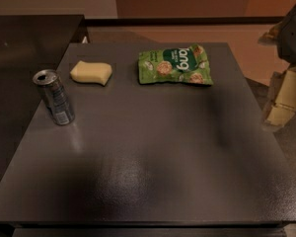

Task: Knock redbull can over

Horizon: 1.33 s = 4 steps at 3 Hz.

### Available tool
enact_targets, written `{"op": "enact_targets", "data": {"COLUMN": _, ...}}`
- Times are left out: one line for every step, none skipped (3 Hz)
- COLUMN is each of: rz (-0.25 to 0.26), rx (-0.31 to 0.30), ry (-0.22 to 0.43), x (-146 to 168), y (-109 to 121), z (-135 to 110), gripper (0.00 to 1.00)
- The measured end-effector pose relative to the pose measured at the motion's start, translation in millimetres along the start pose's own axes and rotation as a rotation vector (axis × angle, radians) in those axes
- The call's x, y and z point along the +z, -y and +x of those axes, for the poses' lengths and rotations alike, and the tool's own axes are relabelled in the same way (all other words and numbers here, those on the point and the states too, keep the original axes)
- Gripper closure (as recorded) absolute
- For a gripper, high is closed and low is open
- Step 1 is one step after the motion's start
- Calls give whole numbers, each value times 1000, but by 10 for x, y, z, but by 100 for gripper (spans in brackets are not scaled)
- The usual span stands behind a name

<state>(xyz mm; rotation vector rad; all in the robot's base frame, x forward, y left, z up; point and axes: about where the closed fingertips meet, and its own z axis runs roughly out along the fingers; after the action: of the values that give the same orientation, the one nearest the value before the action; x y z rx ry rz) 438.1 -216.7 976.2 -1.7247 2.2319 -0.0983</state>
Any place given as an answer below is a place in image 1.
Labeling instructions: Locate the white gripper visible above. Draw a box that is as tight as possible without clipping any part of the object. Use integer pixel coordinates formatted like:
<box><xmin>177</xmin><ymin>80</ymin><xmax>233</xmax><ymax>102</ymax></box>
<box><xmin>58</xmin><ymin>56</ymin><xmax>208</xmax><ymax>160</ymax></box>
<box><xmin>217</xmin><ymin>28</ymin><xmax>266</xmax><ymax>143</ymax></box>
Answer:
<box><xmin>259</xmin><ymin>4</ymin><xmax>296</xmax><ymax>128</ymax></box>

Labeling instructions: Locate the silver redbull can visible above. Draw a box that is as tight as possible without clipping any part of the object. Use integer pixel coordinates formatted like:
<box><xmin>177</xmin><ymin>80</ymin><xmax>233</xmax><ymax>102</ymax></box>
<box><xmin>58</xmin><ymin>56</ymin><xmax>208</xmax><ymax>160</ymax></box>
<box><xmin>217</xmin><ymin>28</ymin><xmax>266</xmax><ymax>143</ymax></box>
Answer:
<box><xmin>33</xmin><ymin>69</ymin><xmax>75</xmax><ymax>125</ymax></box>

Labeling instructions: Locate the yellow sponge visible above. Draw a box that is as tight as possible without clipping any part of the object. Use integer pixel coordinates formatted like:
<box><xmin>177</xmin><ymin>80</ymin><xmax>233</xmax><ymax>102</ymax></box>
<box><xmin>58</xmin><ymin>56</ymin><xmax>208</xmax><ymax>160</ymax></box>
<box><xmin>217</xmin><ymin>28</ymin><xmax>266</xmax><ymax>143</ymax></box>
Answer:
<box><xmin>70</xmin><ymin>61</ymin><xmax>112</xmax><ymax>86</ymax></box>

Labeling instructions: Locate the green snack bag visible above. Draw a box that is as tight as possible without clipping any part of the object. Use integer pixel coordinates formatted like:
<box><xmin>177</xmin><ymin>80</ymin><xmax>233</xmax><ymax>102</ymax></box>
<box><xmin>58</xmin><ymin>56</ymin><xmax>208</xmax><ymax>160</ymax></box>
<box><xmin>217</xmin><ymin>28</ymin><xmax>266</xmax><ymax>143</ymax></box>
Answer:
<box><xmin>138</xmin><ymin>43</ymin><xmax>213</xmax><ymax>86</ymax></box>

